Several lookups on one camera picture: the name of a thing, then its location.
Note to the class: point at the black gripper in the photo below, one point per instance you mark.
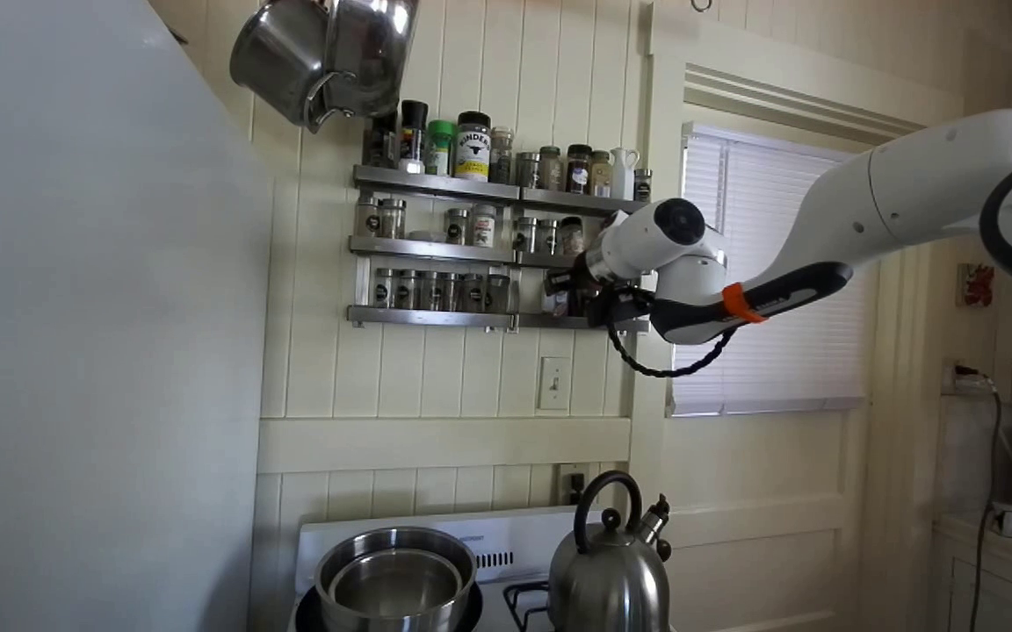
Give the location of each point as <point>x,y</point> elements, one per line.
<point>594,298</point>

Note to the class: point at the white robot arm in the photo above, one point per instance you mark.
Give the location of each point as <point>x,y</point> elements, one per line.
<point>933,185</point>

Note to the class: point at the green lid spice jar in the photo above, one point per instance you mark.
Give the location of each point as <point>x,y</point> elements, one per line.
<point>440,133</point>

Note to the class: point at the white window blind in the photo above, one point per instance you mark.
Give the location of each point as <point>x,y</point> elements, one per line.
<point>806,334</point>

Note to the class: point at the white gas stove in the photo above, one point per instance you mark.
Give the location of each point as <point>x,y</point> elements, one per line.
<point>512,558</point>

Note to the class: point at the hanging steel pots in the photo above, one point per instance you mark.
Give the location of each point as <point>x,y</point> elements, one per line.
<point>317,57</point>

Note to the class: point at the white refrigerator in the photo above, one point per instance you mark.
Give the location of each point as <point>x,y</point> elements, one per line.
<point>133,232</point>

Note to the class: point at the wall light switch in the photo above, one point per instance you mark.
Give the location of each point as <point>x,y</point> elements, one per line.
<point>554,384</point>

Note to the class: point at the metal wall spice rack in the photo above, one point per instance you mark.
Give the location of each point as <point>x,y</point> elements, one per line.
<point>466,255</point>

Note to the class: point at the steel kettle with black handle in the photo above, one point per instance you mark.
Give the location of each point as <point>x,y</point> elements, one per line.
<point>610,573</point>

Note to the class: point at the steel saucepan black handle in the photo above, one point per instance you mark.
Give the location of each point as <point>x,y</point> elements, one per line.
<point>406,558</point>

